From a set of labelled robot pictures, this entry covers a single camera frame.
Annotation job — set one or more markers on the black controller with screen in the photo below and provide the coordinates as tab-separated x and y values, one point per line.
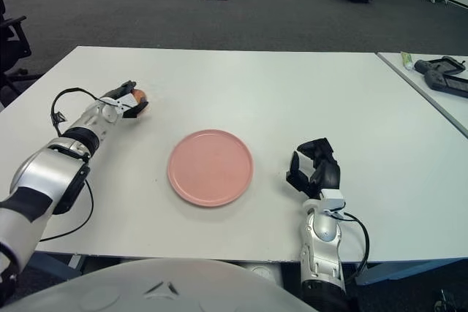
438	80

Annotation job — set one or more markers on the black handheld remote controller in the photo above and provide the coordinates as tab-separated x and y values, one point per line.
426	66

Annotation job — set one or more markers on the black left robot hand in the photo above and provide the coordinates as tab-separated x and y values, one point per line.
137	109

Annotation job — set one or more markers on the green tube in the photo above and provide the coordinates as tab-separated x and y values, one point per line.
407	60

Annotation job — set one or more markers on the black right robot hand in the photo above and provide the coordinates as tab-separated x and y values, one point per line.
327	175

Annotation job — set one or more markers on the pink round plate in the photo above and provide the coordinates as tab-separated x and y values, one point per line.
210	167

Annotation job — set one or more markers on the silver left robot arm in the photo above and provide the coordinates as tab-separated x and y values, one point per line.
62	158

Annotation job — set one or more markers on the black office chair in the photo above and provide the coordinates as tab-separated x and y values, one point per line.
11	41

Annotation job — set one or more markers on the grey robot torso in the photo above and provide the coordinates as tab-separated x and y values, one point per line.
164	286

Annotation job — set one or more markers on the small black floor object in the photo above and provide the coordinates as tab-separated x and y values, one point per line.
444	303

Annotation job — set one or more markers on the red apple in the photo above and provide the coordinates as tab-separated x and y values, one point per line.
139	95

